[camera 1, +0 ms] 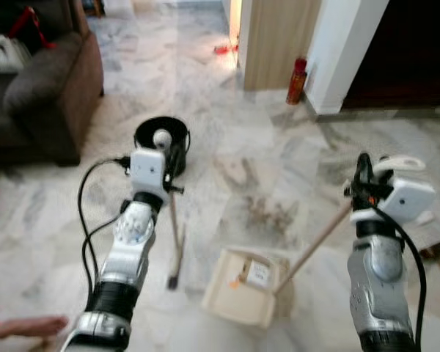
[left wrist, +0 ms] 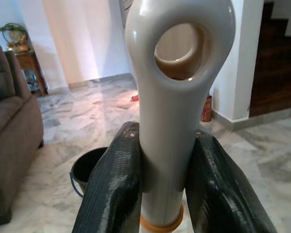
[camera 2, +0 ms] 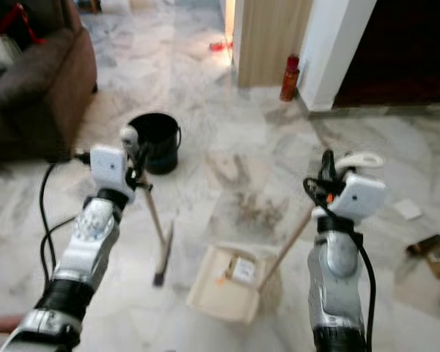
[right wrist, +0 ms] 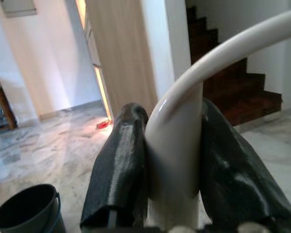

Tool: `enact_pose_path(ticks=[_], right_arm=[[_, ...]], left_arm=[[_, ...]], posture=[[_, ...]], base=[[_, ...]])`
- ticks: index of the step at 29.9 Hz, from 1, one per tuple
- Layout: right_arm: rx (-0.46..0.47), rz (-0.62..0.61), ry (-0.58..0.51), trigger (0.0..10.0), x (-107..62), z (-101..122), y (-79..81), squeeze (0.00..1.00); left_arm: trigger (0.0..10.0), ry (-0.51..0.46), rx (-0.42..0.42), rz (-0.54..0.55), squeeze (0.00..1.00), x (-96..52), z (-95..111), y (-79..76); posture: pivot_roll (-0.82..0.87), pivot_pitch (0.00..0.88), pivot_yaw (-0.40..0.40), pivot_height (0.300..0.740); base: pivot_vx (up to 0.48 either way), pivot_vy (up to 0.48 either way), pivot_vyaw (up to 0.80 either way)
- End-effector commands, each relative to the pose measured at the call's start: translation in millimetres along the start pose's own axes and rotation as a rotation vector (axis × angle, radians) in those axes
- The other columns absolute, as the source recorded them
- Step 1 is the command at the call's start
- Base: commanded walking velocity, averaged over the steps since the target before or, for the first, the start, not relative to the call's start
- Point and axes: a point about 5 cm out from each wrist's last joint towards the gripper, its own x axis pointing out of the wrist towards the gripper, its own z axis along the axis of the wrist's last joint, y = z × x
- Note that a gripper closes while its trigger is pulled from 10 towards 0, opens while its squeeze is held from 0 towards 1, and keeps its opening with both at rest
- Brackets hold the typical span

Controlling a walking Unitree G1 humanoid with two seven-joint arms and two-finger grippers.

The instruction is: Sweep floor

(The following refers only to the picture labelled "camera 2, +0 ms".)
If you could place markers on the black bucket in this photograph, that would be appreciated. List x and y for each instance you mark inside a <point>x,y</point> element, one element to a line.
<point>165,139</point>

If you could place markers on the small red floor item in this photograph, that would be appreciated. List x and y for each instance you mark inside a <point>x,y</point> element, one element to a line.
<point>218,45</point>

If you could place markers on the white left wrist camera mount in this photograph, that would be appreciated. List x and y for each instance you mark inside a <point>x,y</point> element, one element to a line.
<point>108,169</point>

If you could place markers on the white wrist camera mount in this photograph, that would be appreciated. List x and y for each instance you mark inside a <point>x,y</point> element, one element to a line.
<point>108,169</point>
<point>359,196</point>

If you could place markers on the person's bare foot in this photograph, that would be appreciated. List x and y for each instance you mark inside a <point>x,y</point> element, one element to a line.
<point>7,325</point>

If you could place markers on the brown sofa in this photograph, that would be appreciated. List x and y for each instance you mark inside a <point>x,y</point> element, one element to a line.
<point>51,88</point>

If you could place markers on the red bottle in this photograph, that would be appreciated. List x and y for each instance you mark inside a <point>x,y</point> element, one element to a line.
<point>289,77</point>

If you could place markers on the white paper square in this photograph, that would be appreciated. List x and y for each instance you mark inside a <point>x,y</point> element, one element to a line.
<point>407,209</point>

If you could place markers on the dark brown scrap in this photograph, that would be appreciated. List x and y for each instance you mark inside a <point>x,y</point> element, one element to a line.
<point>422,246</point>

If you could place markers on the white card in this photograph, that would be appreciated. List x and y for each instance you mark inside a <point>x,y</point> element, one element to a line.
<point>243,270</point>

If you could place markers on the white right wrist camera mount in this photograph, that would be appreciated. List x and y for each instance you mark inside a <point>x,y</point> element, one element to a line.
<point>359,196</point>

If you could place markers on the white item on sofa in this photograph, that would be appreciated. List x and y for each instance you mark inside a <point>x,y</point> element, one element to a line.
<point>0,50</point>

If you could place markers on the light wooden panel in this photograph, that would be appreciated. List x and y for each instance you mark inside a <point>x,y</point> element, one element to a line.
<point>271,44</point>

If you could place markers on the dark wooden staircase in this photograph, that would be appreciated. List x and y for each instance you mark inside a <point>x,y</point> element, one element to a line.
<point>396,51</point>

